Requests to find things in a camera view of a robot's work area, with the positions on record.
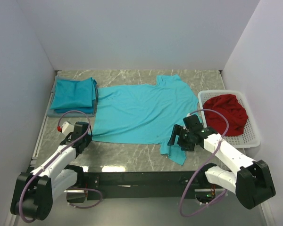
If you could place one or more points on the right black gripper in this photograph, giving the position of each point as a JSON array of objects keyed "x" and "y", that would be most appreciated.
[{"x": 178, "y": 130}]

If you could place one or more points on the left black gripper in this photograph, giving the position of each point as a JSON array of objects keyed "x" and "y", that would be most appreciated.
[{"x": 88, "y": 138}]

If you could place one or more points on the turquoise t-shirt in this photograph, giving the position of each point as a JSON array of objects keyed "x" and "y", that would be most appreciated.
[{"x": 144, "y": 114}]

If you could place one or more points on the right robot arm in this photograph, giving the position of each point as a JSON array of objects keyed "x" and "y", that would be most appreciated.
[{"x": 249, "y": 180}]

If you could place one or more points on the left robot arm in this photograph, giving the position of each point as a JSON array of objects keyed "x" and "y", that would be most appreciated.
[{"x": 36, "y": 191}]

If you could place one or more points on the folded grey t-shirt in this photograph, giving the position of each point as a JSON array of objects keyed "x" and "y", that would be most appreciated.
[{"x": 68, "y": 114}]

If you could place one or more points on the folded teal t-shirt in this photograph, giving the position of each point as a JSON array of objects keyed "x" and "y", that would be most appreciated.
[{"x": 73, "y": 94}]

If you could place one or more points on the red t-shirt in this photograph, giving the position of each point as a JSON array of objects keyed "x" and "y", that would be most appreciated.
[{"x": 231, "y": 109}]

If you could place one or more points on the black base beam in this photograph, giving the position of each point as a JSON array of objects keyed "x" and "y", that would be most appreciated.
[{"x": 159, "y": 184}]

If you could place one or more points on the white plastic basket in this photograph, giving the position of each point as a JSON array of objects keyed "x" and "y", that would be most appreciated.
[{"x": 250, "y": 137}]

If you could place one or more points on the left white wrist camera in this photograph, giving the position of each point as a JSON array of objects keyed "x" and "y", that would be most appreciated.
[{"x": 65, "y": 128}]

